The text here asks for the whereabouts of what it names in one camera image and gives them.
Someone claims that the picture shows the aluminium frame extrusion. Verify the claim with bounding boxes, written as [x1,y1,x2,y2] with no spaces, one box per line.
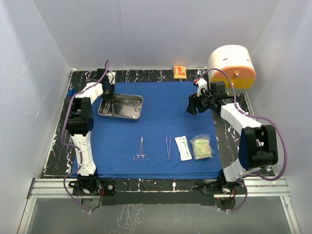
[18,177,301,234]

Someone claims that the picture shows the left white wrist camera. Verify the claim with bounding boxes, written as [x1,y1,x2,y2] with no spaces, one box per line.
[107,71,116,85]

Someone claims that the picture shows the small orange circuit board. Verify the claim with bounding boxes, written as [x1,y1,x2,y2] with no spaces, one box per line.
[173,66,187,79]

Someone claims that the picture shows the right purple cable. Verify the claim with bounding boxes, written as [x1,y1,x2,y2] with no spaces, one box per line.
[195,68,288,213]

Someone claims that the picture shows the steel scalpel handle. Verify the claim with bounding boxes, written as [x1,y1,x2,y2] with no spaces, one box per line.
[102,101,114,116]

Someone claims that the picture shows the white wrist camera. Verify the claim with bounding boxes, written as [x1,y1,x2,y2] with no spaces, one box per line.
[107,71,116,85]
[193,78,207,97]

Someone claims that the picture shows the small blue plastic clip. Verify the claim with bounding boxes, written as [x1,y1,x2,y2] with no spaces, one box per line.
[66,87,76,97]

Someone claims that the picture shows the steel forceps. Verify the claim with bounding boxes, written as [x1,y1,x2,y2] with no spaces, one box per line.
[166,136,171,161]

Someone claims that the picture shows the pink cylindrical tissue phantom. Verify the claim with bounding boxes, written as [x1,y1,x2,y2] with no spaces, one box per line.
[208,45,256,95]

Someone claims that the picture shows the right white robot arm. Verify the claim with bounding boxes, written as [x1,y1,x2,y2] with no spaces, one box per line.
[186,78,278,194]

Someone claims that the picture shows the steel ring-handle scissors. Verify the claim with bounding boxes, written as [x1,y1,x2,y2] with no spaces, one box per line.
[133,136,148,161]

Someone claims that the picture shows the green suture packet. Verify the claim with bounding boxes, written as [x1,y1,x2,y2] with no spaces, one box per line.
[190,134,214,160]

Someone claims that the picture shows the white packet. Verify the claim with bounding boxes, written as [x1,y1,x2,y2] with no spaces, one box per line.
[175,136,192,161]

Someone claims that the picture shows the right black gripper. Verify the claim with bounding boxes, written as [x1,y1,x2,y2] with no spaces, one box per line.
[187,88,215,115]

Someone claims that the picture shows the metal instrument tray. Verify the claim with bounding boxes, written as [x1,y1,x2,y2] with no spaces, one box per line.
[98,94,143,121]

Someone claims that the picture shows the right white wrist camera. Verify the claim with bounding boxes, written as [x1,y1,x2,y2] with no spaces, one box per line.
[193,78,207,97]

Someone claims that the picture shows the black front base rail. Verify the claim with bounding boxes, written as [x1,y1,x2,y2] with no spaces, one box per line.
[97,177,247,207]

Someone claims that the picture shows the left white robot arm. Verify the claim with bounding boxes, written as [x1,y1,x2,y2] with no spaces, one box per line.
[62,68,116,176]

